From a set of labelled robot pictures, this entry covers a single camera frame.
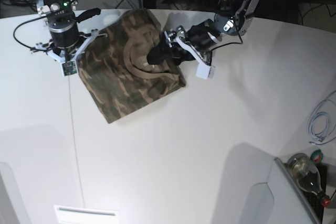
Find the green tape roll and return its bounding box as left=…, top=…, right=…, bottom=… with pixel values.
left=310, top=150, right=323, bottom=164

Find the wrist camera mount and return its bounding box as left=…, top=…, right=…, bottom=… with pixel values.
left=30, top=29, right=107, bottom=77
left=163, top=26, right=213, bottom=80

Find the camouflage t-shirt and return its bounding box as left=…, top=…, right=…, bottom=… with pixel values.
left=78, top=9, right=186, bottom=123

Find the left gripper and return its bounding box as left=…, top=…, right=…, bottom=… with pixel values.
left=146, top=23, right=221, bottom=66

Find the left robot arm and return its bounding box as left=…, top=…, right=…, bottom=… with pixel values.
left=146, top=0, right=259, bottom=67

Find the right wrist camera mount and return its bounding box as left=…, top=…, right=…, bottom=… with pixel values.
left=30, top=29, right=107, bottom=77

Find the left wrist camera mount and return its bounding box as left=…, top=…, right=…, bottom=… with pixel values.
left=163, top=26, right=213, bottom=80

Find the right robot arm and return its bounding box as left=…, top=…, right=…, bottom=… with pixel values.
left=18, top=0, right=101, bottom=52

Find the clear plastic bottle red cap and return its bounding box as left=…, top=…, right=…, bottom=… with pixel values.
left=287, top=153, right=331, bottom=208

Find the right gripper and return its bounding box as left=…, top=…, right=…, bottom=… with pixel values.
left=48, top=8, right=101, bottom=48

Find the white coiled cable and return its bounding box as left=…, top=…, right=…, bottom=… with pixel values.
left=307, top=98, right=336, bottom=145

